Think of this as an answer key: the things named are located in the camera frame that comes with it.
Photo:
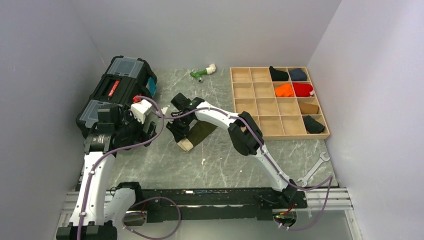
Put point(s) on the red rolled cloth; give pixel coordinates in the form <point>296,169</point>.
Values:
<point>303,89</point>

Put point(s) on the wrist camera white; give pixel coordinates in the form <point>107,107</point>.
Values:
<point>166,111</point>
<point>142,110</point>

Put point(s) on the orange rolled cloth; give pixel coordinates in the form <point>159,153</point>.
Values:
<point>284,91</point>

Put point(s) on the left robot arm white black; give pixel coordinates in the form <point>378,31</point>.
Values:
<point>115,129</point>

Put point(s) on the brown rolled cloth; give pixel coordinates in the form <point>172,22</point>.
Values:
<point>308,108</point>

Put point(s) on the black plastic toolbox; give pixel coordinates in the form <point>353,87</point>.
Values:
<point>124,79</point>

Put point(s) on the silver wrench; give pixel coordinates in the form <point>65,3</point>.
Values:
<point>322,159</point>

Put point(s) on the olive green underwear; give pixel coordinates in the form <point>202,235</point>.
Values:
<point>199,132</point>

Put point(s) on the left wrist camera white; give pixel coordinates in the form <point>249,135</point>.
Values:
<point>142,110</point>

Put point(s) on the black ribbed rolled cloth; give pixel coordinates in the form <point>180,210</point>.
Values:
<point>312,125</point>

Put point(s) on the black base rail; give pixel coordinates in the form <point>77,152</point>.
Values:
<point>260,203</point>

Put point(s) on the navy rolled cloth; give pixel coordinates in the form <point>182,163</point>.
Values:
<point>297,75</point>

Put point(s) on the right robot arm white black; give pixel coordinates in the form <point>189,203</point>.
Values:
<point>195,119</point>

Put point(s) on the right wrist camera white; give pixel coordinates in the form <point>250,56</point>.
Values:
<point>166,111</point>

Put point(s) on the green white pipe fitting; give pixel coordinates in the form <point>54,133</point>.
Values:
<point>198,76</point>

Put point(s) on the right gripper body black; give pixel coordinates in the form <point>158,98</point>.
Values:
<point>180,126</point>

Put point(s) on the wooden compartment tray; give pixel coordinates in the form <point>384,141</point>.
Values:
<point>279,118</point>

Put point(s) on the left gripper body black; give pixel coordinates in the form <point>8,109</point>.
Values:
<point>133,129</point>

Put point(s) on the aluminium frame rail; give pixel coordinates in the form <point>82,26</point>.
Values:
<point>318,199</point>

